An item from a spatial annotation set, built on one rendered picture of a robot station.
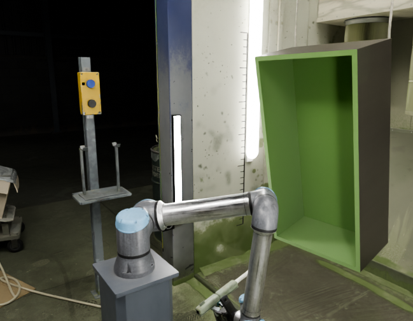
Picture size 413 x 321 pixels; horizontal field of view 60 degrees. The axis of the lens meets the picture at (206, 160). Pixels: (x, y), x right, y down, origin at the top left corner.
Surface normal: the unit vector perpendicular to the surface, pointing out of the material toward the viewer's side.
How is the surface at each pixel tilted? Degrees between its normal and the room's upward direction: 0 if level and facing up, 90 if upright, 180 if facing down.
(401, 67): 90
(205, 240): 90
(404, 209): 57
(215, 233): 90
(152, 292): 90
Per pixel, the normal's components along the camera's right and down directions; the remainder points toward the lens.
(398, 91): -0.82, 0.13
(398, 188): -0.68, -0.43
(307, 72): -0.74, 0.34
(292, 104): 0.65, 0.16
